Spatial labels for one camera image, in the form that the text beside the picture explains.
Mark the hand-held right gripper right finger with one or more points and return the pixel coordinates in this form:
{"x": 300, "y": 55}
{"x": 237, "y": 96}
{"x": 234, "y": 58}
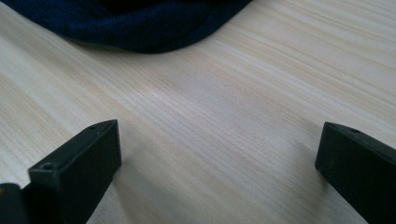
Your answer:
{"x": 358, "y": 165}

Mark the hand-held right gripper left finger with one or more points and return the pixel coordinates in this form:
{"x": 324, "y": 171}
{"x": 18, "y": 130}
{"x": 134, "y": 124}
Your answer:
{"x": 81, "y": 168}

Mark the dark blue knitted cloth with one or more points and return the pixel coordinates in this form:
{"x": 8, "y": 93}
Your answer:
{"x": 130, "y": 25}

